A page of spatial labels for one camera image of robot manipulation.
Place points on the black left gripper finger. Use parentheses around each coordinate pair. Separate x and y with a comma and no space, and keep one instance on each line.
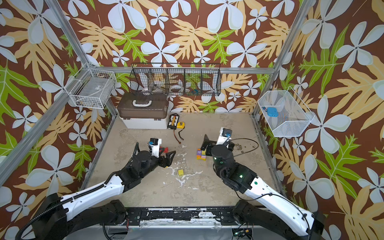
(136,150)
(167,160)

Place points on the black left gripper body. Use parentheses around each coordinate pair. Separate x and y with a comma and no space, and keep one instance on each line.
(154,164)

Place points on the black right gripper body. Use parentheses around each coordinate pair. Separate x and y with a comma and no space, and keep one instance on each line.
(208,147)

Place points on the yellow-green small cube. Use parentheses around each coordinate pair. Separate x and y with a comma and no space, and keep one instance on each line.
(180,172)

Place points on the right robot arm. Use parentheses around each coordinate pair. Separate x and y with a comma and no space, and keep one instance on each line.
(265,207)

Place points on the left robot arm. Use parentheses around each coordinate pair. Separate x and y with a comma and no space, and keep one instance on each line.
(59,217)

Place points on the red wooden arch block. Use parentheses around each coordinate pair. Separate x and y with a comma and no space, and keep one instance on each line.
(163,150)

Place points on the yellow tape measure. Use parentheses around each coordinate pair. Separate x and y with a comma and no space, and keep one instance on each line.
(180,125)

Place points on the black charging board yellow connectors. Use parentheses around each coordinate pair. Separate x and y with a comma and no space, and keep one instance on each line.
(173,121)

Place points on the brown lid white toolbox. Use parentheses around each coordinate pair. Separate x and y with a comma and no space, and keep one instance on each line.
(144,111)

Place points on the blue object in basket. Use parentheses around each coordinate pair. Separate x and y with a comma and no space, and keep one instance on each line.
(272,112)

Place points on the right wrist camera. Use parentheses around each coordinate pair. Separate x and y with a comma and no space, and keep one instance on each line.
(225,135)

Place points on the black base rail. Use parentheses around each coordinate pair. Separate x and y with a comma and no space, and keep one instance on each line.
(182,216)

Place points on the black wire wall basket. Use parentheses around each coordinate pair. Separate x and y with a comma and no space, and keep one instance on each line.
(175,79)

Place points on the white wire basket right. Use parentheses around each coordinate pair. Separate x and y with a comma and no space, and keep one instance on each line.
(294,115)

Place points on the white wire basket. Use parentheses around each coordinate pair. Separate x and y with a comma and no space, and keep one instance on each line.
(294,115)
(91,87)

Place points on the white wire basket left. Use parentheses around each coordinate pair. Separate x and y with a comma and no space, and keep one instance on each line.
(91,87)

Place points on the aluminium corner frame post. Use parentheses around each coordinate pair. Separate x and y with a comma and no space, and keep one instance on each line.
(292,34)

